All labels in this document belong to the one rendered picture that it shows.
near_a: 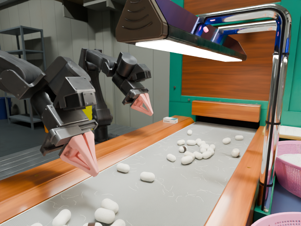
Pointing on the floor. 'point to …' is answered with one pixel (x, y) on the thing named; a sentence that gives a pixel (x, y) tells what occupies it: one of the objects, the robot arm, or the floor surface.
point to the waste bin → (5, 107)
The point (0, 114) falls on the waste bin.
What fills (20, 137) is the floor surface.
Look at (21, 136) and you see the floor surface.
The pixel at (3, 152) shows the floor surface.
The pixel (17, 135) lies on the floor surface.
